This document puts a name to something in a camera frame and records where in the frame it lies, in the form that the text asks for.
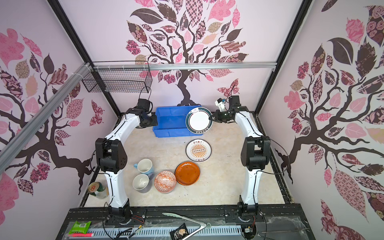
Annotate blue plastic bin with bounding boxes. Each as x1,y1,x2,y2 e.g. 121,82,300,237
153,106,202,138

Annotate green rimmed white plate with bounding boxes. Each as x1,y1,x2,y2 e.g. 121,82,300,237
186,107,213,135

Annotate sunburst pattern white plate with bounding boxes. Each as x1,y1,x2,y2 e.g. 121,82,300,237
186,139,212,163

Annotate clear ribbed glass plate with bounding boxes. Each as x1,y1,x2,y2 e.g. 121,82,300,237
175,162,201,186

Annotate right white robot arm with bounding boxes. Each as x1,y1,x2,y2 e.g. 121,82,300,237
210,96,271,215

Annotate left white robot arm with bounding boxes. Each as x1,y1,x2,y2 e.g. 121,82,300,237
95,98,158,221

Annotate light blue mug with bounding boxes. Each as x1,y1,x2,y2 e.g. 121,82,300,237
134,159,154,178

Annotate lavender mug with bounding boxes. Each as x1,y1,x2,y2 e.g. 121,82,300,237
133,174,152,194

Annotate red patterned bowl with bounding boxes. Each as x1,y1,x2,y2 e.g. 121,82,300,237
154,171,177,194

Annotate green drink can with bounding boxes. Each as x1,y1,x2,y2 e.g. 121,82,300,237
87,182,109,199

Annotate dark snack packet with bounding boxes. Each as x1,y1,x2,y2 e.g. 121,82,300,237
170,223,190,240

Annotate green snack packet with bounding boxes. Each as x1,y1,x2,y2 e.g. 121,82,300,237
69,221,92,235

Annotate pink marker pen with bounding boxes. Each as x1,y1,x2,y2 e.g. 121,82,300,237
69,233,94,238

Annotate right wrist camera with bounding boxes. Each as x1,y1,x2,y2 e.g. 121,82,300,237
215,98,227,112

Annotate black wire basket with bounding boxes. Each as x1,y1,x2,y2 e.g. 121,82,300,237
82,60,153,93

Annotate green handled metal tongs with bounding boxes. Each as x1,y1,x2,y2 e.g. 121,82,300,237
162,212,212,240

